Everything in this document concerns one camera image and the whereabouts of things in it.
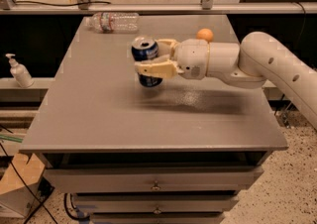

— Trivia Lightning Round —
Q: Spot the top grey drawer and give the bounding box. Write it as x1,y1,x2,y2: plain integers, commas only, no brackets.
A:
45,167,264,193

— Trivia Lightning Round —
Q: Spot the black floor cable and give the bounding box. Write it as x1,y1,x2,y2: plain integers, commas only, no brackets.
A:
0,142,59,224

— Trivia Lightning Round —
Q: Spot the grey drawer cabinet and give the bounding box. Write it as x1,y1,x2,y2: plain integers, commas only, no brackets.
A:
19,14,289,224

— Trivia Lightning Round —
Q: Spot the blue pepsi can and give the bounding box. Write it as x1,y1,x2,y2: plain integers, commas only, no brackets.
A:
131,36,162,87

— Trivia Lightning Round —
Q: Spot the bottom grey drawer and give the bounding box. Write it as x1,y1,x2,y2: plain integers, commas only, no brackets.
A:
91,213,225,224

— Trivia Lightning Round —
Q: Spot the white pump dispenser bottle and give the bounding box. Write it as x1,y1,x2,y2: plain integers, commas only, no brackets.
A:
6,54,34,88

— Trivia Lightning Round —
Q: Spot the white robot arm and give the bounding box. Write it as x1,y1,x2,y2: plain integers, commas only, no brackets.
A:
135,32,317,128

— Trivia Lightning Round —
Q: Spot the grey drawer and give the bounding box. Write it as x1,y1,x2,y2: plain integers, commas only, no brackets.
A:
91,213,225,224
73,194,238,213
45,167,264,193

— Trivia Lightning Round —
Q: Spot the clear plastic water bottle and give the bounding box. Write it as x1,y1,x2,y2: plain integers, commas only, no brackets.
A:
85,12,139,33

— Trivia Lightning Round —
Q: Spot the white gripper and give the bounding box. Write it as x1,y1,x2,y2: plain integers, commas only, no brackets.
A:
135,39,209,80

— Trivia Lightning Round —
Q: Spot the middle grey drawer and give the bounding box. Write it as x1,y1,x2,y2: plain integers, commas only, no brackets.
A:
73,194,238,213

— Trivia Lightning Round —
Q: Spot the cardboard box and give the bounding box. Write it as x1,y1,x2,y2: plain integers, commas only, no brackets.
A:
0,154,45,218

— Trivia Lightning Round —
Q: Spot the black cable on shelf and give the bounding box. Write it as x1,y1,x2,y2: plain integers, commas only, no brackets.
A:
14,0,112,7

